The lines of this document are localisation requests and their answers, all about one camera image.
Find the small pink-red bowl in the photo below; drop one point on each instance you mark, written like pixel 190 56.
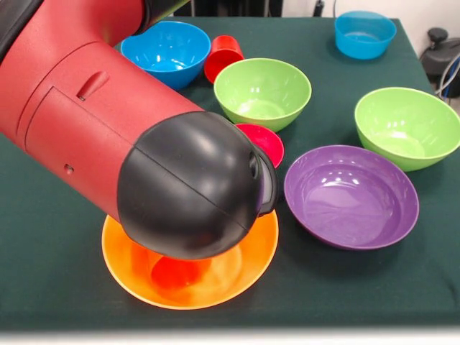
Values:
pixel 267 142

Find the large yellow-orange bowl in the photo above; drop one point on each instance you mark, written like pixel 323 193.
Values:
pixel 251 258

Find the green bowl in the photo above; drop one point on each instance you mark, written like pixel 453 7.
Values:
pixel 262 90
pixel 406 118

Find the red cup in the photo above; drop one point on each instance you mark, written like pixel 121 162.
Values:
pixel 221 57

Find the orange cup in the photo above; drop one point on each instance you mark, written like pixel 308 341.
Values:
pixel 176 275

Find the purple bowl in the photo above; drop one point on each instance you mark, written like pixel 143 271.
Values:
pixel 352 201

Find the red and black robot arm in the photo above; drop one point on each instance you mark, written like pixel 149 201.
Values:
pixel 108 125

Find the dark green table cloth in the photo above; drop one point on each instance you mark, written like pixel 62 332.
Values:
pixel 359 287

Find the small light blue bowl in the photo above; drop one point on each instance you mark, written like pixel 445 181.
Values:
pixel 364 46

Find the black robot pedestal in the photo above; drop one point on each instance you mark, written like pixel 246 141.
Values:
pixel 233 7

